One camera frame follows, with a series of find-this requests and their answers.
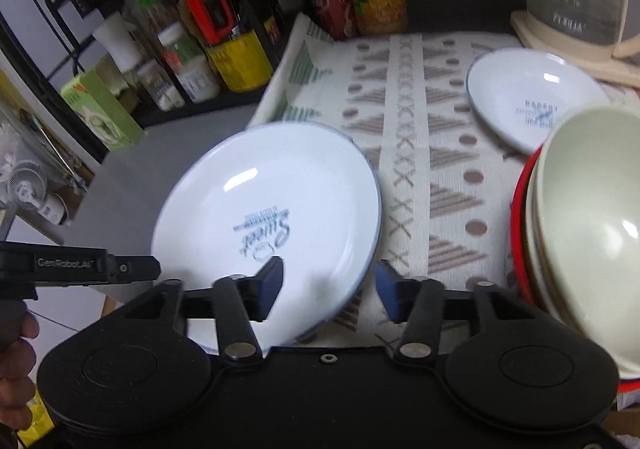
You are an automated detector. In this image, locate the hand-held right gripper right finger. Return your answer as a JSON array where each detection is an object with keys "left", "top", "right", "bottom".
[{"left": 375, "top": 260, "right": 544, "bottom": 362}]

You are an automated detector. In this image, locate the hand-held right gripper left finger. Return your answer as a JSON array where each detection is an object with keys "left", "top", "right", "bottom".
[{"left": 117, "top": 256, "right": 286, "bottom": 362}]

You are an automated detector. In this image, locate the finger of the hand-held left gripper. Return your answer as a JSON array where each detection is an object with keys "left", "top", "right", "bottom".
[{"left": 111, "top": 253, "right": 162, "bottom": 286}]

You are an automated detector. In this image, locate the white plate with cursive print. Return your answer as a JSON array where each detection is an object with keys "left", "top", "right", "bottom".
[{"left": 151, "top": 123, "right": 383, "bottom": 349}]

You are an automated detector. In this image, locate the red and black bowl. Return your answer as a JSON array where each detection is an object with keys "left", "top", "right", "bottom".
[{"left": 510, "top": 144, "right": 640, "bottom": 386}]

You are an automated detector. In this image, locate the pale green bowl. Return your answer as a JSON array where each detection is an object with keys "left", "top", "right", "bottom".
[
  {"left": 522, "top": 149, "right": 632, "bottom": 376},
  {"left": 537, "top": 105, "right": 640, "bottom": 366}
]

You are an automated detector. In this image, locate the white plate with block print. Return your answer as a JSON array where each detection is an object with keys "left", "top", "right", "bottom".
[{"left": 466, "top": 49, "right": 614, "bottom": 156}]

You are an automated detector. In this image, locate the person's left hand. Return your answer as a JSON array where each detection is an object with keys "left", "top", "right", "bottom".
[{"left": 0, "top": 314, "right": 42, "bottom": 431}]

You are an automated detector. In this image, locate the small white fan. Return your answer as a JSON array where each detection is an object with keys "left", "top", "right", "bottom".
[{"left": 6, "top": 163, "right": 69, "bottom": 226}]

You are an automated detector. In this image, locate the green cardboard box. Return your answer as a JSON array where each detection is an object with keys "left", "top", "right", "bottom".
[{"left": 61, "top": 69, "right": 146, "bottom": 152}]

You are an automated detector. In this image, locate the patterned fringed table cloth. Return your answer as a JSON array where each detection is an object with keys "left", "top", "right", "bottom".
[{"left": 250, "top": 11, "right": 640, "bottom": 349}]

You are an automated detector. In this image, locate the small clear spice jar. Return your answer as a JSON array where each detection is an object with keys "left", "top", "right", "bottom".
[{"left": 135, "top": 60, "right": 187, "bottom": 112}]

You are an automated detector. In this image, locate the white jar with green label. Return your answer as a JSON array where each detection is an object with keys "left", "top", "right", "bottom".
[{"left": 157, "top": 23, "right": 222, "bottom": 104}]

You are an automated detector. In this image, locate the yellow tin can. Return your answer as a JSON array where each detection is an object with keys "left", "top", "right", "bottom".
[{"left": 205, "top": 29, "right": 274, "bottom": 94}]

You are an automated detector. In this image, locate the white plastic bottle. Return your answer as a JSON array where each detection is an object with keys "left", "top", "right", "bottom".
[{"left": 92, "top": 11, "right": 144, "bottom": 73}]

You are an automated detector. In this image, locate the dark sauce bottle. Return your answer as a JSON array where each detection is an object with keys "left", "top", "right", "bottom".
[{"left": 235, "top": 0, "right": 289, "bottom": 73}]

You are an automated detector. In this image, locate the red drink can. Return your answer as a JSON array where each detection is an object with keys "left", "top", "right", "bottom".
[{"left": 305, "top": 0, "right": 359, "bottom": 42}]

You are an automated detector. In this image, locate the cream kettle base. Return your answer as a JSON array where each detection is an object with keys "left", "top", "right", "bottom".
[{"left": 510, "top": 10, "right": 640, "bottom": 90}]

